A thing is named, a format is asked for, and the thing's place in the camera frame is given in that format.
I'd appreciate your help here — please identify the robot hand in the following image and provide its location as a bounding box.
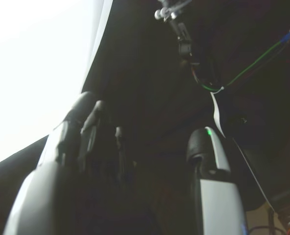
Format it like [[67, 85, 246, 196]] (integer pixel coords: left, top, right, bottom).
[[2, 92, 249, 235]]

